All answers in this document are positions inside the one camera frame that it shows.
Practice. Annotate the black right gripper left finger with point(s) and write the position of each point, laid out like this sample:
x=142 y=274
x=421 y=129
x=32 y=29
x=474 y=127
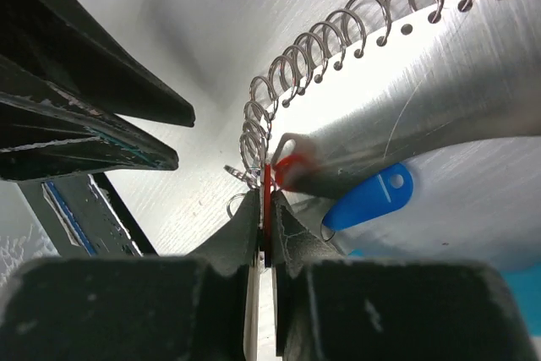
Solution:
x=200 y=306

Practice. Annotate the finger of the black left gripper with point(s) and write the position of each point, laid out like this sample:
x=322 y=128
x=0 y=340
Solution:
x=59 y=39
x=49 y=132

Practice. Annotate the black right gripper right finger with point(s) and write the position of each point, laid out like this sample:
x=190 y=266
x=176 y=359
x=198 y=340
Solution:
x=328 y=307

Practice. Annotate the key with red tag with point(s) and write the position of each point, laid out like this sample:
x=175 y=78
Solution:
x=270 y=192

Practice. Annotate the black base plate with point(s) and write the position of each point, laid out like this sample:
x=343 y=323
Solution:
x=84 y=215

